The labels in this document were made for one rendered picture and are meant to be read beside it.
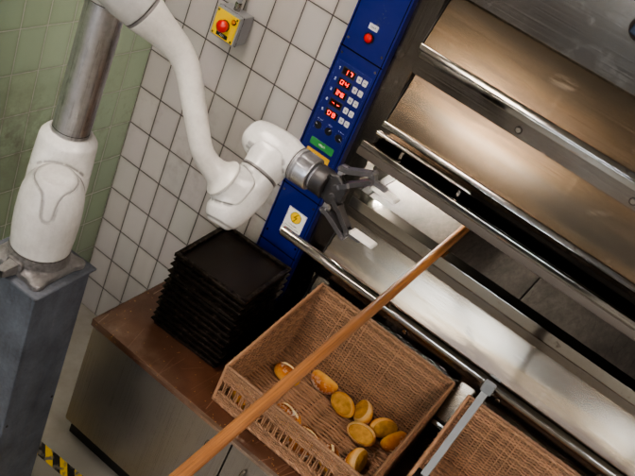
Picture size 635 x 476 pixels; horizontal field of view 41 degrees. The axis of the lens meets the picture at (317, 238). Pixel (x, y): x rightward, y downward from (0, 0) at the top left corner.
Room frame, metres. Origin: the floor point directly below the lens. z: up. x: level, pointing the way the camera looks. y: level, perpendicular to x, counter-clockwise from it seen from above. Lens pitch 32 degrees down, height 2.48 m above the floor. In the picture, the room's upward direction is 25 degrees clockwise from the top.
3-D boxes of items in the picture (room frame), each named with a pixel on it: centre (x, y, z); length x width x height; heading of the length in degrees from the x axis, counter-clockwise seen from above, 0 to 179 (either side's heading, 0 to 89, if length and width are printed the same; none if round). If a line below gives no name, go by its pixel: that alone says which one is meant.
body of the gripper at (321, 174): (1.83, 0.03, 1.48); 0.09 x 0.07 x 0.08; 71
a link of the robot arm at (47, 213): (1.70, 0.64, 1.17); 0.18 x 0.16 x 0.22; 20
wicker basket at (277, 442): (2.05, -0.25, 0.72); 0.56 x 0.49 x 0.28; 69
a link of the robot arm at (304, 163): (1.86, 0.09, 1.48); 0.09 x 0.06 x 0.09; 161
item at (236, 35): (2.57, 0.53, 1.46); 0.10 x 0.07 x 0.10; 70
